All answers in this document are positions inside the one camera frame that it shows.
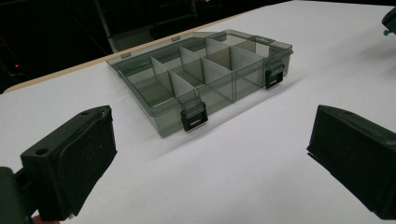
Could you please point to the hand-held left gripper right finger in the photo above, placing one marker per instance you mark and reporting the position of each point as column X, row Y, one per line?
column 351, row 149

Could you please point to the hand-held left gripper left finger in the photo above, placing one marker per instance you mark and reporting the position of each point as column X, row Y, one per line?
column 77, row 155

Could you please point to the green pushpin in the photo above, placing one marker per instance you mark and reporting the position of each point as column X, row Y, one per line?
column 386, row 32

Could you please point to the grey transparent compartment box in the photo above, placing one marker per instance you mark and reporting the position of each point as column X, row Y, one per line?
column 199, row 77

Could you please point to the white table cover sheet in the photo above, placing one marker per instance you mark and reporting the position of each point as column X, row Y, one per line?
column 249, row 174

